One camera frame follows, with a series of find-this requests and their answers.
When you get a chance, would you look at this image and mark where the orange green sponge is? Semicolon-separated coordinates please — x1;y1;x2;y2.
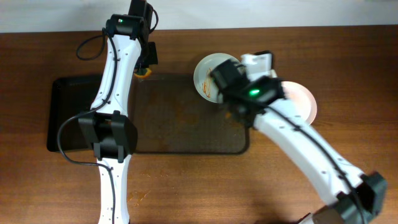
134;68;152;79

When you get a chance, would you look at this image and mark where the pinkish white plate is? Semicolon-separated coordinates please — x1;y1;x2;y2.
282;81;317;124

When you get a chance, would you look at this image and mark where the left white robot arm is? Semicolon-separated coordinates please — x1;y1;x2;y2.
78;14;157;224

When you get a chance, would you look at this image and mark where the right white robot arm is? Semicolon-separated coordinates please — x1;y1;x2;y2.
210;51;387;224

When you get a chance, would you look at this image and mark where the large brown tray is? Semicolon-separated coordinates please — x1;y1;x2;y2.
129;73;249;154

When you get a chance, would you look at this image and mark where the small black tray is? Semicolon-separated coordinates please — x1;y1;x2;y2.
47;75;101;152

